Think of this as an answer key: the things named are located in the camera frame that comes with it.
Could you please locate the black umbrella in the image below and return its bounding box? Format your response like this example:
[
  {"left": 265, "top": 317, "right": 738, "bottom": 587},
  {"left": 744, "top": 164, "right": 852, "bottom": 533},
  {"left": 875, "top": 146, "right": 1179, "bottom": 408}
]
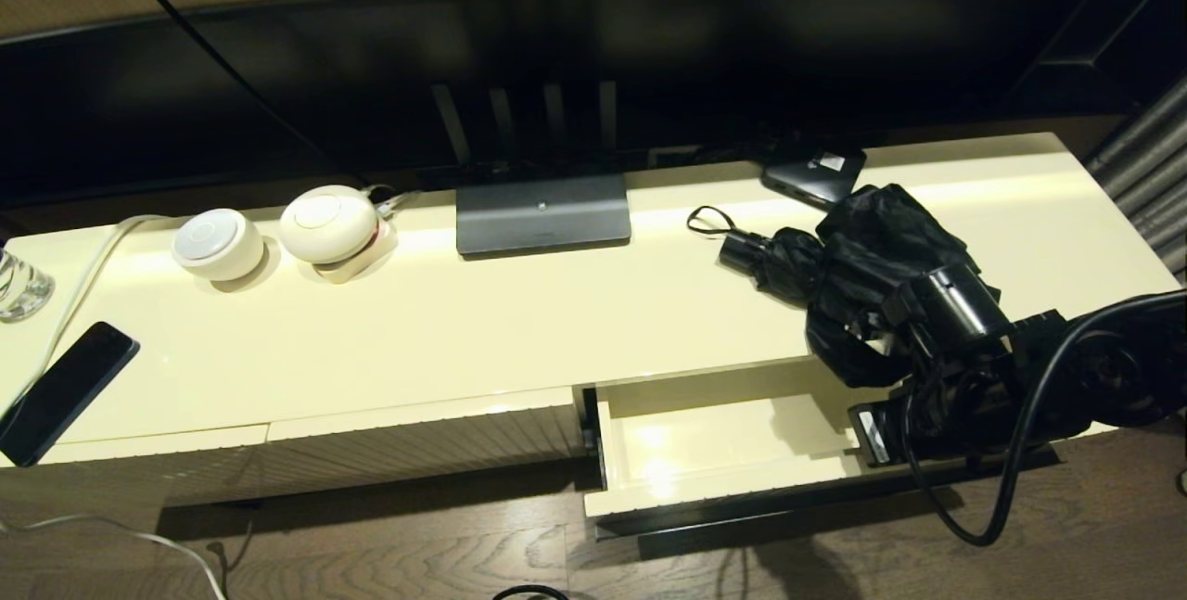
[{"left": 686, "top": 183, "right": 986, "bottom": 389}]

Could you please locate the cream drawer with bar handle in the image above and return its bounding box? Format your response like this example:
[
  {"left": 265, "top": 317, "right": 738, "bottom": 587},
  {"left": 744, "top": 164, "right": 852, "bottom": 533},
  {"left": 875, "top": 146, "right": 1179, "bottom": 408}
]
[{"left": 582, "top": 354, "right": 1063, "bottom": 541}]

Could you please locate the blurred cream and black object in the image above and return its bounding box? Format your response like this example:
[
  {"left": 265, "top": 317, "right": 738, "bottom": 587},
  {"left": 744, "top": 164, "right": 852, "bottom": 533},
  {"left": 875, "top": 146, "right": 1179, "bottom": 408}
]
[{"left": 0, "top": 132, "right": 1187, "bottom": 510}]

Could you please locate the black set-top box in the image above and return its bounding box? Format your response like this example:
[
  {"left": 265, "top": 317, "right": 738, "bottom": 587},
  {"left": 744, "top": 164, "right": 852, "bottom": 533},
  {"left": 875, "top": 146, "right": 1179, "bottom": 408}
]
[{"left": 760, "top": 147, "right": 868, "bottom": 211}]

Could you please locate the grey pleated curtain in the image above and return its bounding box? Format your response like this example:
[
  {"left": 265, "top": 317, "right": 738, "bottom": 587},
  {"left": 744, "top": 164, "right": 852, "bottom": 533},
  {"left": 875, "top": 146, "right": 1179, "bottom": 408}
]
[{"left": 1080, "top": 71, "right": 1187, "bottom": 290}]

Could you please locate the black flat television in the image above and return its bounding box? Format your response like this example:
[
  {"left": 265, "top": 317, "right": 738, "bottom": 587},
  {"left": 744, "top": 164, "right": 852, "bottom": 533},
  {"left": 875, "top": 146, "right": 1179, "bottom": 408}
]
[{"left": 185, "top": 0, "right": 1114, "bottom": 184}]

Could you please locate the grey television base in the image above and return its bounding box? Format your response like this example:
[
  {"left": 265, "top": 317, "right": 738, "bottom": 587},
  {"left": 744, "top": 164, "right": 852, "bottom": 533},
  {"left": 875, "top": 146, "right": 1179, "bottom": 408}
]
[{"left": 454, "top": 173, "right": 633, "bottom": 260}]

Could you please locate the white round dome device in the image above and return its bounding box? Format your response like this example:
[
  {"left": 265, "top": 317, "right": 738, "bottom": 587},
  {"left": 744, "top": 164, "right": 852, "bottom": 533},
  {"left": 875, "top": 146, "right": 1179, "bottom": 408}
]
[{"left": 278, "top": 185, "right": 379, "bottom": 264}]

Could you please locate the black smartphone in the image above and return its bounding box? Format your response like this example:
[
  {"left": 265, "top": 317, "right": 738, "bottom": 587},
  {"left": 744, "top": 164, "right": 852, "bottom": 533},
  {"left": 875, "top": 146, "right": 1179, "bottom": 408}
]
[{"left": 0, "top": 322, "right": 141, "bottom": 468}]

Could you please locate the clear drinking glass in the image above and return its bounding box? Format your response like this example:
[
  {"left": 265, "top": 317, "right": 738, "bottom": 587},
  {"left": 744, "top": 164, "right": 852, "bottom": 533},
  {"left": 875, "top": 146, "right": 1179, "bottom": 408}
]
[{"left": 0, "top": 248, "right": 57, "bottom": 323}]

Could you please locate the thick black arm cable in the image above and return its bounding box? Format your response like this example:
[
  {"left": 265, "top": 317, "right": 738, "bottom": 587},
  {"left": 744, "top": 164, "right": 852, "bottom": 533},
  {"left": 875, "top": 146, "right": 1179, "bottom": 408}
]
[{"left": 901, "top": 289, "right": 1187, "bottom": 547}]

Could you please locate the white cable bundle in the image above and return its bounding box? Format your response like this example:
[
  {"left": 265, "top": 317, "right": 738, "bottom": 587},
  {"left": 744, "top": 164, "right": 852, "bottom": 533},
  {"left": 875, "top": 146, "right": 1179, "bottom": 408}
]
[{"left": 364, "top": 185, "right": 423, "bottom": 221}]

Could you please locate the cream charging base plate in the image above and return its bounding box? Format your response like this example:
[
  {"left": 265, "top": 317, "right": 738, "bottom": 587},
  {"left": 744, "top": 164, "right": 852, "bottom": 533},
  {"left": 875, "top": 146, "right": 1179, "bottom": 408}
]
[{"left": 309, "top": 220, "right": 400, "bottom": 287}]

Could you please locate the white round speaker grey ring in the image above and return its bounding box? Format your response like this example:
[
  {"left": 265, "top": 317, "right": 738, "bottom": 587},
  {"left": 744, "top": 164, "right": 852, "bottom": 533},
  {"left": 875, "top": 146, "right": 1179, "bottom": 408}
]
[{"left": 171, "top": 209, "right": 266, "bottom": 283}]

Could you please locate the white charging cable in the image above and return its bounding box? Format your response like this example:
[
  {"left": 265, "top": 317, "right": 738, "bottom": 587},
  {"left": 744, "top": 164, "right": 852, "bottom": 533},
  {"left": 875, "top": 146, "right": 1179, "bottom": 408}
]
[{"left": 0, "top": 215, "right": 228, "bottom": 600}]

